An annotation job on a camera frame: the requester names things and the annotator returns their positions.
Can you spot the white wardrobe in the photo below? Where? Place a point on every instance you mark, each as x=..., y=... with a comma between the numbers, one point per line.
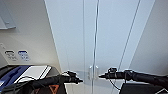
x=148, y=20

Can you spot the white first aid cabinet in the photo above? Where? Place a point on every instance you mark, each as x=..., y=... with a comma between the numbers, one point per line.
x=6, y=16

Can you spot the black and white wall sticker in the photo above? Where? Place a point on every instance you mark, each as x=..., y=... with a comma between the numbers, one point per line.
x=10, y=55

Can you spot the white wardrobe door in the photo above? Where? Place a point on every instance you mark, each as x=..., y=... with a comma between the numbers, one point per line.
x=115, y=36
x=73, y=36

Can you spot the blue and white wall sticker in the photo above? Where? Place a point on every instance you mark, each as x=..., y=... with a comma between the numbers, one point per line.
x=23, y=55

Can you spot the orange metal frame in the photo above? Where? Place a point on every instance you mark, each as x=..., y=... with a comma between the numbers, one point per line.
x=53, y=89

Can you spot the white board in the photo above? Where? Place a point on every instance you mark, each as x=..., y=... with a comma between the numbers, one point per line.
x=35, y=71

